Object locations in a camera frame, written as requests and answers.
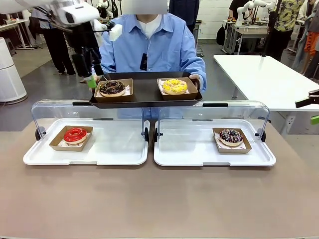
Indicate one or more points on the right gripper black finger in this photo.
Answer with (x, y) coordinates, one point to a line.
(315, 120)
(312, 98)

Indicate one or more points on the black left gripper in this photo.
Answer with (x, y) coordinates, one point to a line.
(82, 37)

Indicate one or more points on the chocolate donut with sprinkles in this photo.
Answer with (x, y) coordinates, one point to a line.
(106, 90)

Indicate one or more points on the paper liner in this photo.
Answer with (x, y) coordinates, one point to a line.
(61, 144)
(127, 90)
(219, 144)
(160, 84)

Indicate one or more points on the black plastic tray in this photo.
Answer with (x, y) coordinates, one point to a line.
(144, 87)

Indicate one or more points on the yellow glazed donut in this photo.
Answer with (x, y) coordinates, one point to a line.
(169, 89)

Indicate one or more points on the cardboard box of yellow donut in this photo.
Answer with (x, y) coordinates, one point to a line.
(179, 97)

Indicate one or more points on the person's left forearm blue sleeve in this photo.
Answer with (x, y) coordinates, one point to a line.
(198, 67)

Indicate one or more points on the small white background robot arm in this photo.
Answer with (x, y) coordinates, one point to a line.
(245, 10)

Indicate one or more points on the red glazed donut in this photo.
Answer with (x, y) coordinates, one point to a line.
(68, 137)
(57, 147)

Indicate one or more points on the person in blue shirt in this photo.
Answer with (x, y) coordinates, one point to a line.
(162, 42)

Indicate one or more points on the paper liner under red donut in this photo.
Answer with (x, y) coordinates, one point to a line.
(61, 144)

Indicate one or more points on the dark sprinkled donut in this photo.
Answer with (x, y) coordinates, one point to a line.
(234, 150)

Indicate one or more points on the purple drizzled chocolate donut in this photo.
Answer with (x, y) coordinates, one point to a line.
(225, 139)

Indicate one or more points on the paper liner under purple donut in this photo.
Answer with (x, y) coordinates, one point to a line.
(219, 144)

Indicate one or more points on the person's left hand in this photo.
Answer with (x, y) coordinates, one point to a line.
(197, 81)

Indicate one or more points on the bystander in black trousers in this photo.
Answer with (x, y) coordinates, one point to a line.
(58, 54)

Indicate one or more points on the large white table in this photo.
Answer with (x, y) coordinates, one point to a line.
(269, 82)

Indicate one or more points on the black clip-on microphone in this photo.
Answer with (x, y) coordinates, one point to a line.
(143, 61)

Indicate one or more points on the clear plastic tray cover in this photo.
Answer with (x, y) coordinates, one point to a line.
(239, 114)
(62, 112)

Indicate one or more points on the clothes rack with orange garment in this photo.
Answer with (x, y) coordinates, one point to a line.
(310, 42)

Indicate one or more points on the black stand pole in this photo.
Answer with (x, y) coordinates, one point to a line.
(270, 30)

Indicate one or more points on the white air purifier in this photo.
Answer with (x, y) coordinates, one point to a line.
(10, 79)

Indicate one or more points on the white serving tray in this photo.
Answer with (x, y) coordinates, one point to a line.
(189, 149)
(112, 149)

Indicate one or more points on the bystander in yellow floral shirt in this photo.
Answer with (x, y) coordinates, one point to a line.
(286, 17)

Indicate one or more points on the white background desk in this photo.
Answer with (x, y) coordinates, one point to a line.
(12, 25)

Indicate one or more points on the grey background workbench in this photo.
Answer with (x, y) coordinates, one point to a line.
(246, 32)

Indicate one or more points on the bystander in dark clothes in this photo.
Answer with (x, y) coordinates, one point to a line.
(187, 10)

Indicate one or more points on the black backpack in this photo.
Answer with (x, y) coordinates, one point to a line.
(220, 36)

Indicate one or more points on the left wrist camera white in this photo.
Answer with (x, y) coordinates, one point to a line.
(115, 32)

